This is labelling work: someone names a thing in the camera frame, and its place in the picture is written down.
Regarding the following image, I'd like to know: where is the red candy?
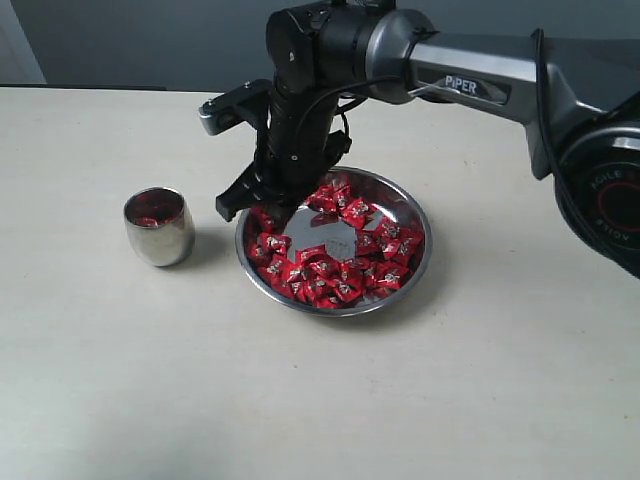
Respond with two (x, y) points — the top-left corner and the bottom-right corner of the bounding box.
(341, 198), (377, 230)
(257, 211), (280, 233)
(329, 278), (364, 303)
(248, 232), (291, 261)
(391, 229), (424, 265)
(375, 262), (410, 290)
(304, 185), (338, 215)
(133, 216), (171, 228)

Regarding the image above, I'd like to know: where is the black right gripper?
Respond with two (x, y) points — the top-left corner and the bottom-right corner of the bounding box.
(215, 84), (352, 234)

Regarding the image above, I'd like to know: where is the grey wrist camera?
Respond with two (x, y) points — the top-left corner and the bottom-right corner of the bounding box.
(198, 79), (272, 136)

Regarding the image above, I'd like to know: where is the stainless steel plate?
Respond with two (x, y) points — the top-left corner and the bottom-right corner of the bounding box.
(236, 167), (432, 318)

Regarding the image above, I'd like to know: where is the black cable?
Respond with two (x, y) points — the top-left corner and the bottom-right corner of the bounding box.
(294, 74), (406, 166)

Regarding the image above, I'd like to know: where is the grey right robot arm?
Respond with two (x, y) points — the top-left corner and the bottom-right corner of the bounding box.
(200, 1), (639, 275)

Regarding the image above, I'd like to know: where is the stainless steel cup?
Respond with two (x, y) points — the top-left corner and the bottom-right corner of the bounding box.
(123, 187), (196, 268)

